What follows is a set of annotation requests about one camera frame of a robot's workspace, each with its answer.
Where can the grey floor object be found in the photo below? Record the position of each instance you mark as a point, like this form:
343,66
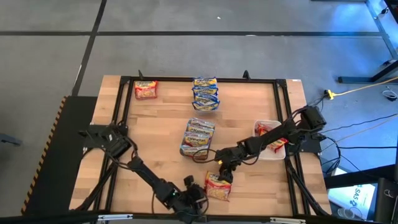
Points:
9,140

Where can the white plastic bin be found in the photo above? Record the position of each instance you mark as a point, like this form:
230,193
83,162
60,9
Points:
275,155

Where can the black desk beam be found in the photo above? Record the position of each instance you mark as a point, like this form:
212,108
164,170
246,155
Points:
357,178

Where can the black aluminium table frame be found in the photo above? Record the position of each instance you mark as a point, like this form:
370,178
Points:
174,79

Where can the small black frame peg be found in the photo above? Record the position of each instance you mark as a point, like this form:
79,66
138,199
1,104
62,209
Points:
140,75
246,75

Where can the black platform with hazard stripe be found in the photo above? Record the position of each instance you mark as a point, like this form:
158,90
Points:
53,161

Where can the yellow power plug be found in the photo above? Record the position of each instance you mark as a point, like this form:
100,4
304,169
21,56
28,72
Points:
329,94

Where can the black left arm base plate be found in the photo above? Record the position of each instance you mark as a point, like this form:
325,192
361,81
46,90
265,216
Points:
90,145

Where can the black metal stand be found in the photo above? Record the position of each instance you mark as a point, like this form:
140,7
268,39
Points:
354,80

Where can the silver metal bracket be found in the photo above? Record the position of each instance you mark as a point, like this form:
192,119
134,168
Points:
115,217
287,220

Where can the clear plastic cup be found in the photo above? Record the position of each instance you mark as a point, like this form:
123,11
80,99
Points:
346,213

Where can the grey translucent plastic bin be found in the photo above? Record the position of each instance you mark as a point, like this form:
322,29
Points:
210,146

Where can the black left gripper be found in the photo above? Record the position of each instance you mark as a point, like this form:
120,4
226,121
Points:
180,200

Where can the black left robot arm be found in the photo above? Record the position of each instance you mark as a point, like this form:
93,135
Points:
146,174

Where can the dark blue Maruchan noodle pack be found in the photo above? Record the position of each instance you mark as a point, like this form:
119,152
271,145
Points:
205,90
206,106
206,99
205,81

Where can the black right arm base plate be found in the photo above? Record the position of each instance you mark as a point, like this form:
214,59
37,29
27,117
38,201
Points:
312,147

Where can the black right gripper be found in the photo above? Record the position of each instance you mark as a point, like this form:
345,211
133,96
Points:
236,155

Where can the clear plastic bin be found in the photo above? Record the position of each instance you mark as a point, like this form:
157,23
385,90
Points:
203,115

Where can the white labelled box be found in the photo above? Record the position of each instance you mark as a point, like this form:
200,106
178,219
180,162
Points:
354,194

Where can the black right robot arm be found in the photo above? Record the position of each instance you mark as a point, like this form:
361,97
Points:
273,133

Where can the black case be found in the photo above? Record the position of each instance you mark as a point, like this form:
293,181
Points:
387,202

